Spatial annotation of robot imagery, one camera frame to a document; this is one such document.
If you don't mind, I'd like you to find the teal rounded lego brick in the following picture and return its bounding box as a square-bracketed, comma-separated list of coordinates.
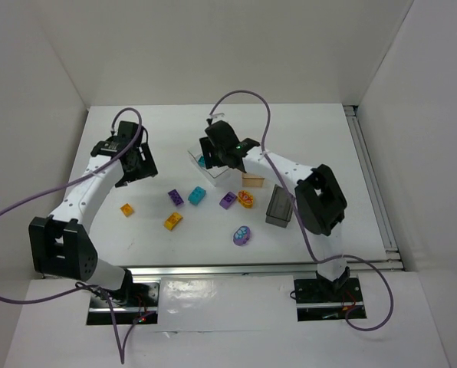
[188, 186, 206, 206]

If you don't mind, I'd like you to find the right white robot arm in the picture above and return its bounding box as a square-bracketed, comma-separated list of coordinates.
[199, 118, 350, 293]

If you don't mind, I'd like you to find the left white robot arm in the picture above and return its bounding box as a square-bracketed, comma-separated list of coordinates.
[28, 121, 158, 304]

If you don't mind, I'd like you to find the clear plastic container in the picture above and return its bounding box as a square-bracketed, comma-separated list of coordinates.
[187, 143, 232, 188]

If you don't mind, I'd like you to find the orange translucent container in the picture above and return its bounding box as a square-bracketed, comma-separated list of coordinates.
[241, 172, 265, 188]

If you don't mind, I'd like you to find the yellow butterfly lego brick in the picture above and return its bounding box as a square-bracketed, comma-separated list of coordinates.
[237, 190, 254, 209]

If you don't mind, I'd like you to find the purple rounded lego brick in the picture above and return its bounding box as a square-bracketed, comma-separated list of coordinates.
[219, 192, 237, 209]

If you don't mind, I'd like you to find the small yellow lego brick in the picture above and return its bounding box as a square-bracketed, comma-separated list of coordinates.
[120, 203, 134, 217]

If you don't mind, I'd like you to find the purple flat lego brick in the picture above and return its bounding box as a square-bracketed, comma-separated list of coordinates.
[168, 189, 184, 207]

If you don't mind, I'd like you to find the yellow curved lego brick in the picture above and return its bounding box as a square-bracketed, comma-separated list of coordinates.
[164, 212, 183, 231]

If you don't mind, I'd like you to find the dark grey translucent container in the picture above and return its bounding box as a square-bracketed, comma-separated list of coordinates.
[265, 185, 293, 228]

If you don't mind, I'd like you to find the purple flower lego brick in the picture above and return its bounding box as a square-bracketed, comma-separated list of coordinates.
[232, 225, 251, 246]

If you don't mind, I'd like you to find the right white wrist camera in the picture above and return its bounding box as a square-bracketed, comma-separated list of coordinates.
[208, 113, 225, 121]

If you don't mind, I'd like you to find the front aluminium rail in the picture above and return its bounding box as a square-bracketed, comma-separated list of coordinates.
[128, 259, 404, 278]

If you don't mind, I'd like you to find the aluminium rail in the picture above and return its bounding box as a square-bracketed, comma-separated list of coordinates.
[128, 259, 404, 278]
[343, 105, 404, 270]

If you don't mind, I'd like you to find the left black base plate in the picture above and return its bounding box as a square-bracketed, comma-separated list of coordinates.
[86, 281, 160, 326]

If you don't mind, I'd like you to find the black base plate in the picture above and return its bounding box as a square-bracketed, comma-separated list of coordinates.
[86, 281, 160, 326]
[290, 278, 367, 322]

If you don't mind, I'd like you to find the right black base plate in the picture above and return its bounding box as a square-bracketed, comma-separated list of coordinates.
[290, 278, 367, 322]

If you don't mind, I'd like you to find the right aluminium rail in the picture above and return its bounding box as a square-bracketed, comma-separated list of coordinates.
[343, 105, 404, 270]

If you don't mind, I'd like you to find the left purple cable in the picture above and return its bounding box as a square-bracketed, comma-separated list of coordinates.
[0, 107, 144, 365]

